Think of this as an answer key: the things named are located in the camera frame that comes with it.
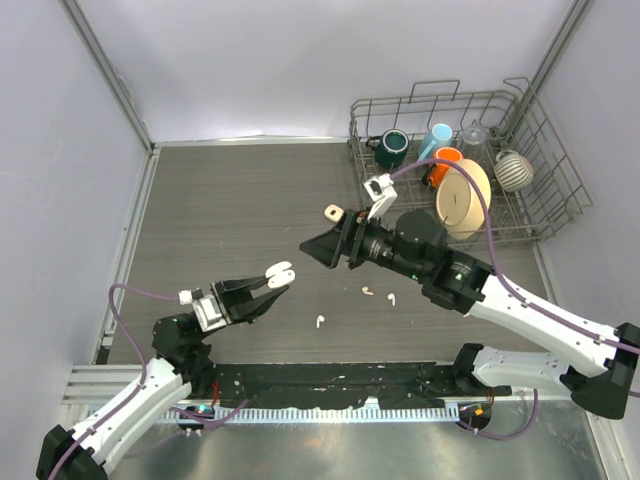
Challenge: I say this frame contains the grey wire dish rack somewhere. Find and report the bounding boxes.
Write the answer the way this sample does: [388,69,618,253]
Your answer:
[347,77,593,249]

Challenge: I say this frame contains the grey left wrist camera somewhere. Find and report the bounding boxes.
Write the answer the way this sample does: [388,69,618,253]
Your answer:
[191,294,231,334]

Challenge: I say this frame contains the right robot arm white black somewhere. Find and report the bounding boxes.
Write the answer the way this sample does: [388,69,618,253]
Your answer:
[300,209,639,420]

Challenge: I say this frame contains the beige plate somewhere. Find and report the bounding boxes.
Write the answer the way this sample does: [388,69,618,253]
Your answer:
[436,159,491,241]

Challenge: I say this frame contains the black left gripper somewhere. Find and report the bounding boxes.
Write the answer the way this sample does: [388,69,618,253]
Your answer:
[196,271,287,341]

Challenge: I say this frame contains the orange mug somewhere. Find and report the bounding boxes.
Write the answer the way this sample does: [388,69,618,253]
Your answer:
[421,147,464,188]

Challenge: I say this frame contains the white charging case gold trim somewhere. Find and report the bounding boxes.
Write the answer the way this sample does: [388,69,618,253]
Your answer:
[265,261,296,290]

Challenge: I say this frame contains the beige charging case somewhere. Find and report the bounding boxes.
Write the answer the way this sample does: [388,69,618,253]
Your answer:
[324,204,344,223]

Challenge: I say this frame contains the white cable duct strip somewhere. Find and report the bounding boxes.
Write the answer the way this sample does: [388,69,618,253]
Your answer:
[154,404,460,425]

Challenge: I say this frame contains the clear glass cup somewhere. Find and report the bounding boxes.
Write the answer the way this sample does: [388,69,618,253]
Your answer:
[458,120,487,163]

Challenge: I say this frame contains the dark green mug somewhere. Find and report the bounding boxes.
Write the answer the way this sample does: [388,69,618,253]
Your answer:
[365,129,410,171]

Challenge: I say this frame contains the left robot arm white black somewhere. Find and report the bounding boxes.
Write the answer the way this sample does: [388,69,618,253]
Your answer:
[36,261,296,479]

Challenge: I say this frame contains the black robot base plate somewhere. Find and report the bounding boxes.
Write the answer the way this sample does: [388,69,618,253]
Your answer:
[176,361,512,410]

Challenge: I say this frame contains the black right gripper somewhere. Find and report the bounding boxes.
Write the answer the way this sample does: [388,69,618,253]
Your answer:
[300,206,426,282]

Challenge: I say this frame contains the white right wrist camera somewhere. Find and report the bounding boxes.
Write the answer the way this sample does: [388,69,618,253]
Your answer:
[363,173,398,221]

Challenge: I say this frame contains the light blue mug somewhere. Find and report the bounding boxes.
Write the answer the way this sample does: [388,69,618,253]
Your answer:
[417,123,453,162]

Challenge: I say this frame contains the grey striped mug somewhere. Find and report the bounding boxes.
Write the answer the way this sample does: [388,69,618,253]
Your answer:
[494,150,534,193]

